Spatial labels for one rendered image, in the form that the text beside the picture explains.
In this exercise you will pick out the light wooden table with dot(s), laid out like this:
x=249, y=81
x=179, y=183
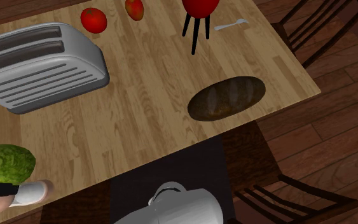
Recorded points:
x=141, y=102

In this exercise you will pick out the dark brown bread loaf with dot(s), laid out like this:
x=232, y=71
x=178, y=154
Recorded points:
x=226, y=98

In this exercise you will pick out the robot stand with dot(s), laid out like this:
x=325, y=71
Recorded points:
x=166, y=164

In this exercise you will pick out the silver fork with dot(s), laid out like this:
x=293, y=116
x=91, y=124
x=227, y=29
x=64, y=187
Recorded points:
x=228, y=25

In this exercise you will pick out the red round thing, black legs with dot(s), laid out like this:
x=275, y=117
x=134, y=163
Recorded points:
x=199, y=7

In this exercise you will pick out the red yellow apple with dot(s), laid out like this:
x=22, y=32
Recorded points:
x=135, y=9

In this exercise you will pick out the red tomato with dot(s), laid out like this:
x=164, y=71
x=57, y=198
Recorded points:
x=93, y=20

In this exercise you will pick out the dark wooden chair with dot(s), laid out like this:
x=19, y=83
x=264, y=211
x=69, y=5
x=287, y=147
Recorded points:
x=293, y=34
x=315, y=201

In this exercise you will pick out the silver toaster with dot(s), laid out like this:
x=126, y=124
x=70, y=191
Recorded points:
x=42, y=68

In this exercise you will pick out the green lettuce head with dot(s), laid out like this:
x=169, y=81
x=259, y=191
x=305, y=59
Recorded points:
x=5, y=164

